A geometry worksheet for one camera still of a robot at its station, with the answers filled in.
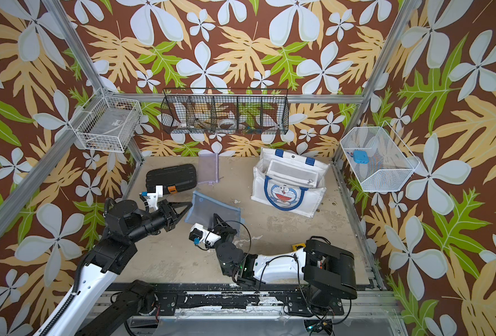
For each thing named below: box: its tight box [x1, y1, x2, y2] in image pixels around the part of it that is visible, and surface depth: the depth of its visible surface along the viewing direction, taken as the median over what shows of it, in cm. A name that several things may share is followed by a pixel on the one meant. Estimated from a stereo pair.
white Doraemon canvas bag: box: [250, 147, 330, 219], surface depth 92 cm
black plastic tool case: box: [145, 163, 198, 195], surface depth 109 cm
